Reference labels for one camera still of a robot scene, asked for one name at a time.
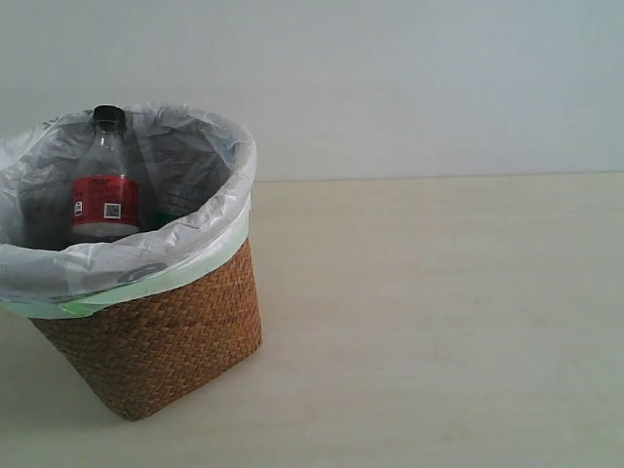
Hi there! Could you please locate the brown woven wicker trash basket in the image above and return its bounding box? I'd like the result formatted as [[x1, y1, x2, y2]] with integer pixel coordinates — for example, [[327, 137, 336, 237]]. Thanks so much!
[[32, 242, 262, 421]]

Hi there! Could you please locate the green label water bottle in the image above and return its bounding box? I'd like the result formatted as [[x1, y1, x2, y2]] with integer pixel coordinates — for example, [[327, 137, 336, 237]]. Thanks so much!
[[151, 132, 228, 229]]

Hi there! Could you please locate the red label cola bottle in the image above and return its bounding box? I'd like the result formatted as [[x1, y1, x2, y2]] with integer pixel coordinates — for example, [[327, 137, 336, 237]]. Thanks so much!
[[69, 105, 140, 245]]

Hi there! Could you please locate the white plastic bin liner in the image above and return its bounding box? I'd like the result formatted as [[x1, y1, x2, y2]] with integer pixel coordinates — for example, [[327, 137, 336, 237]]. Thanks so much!
[[1, 102, 257, 320]]

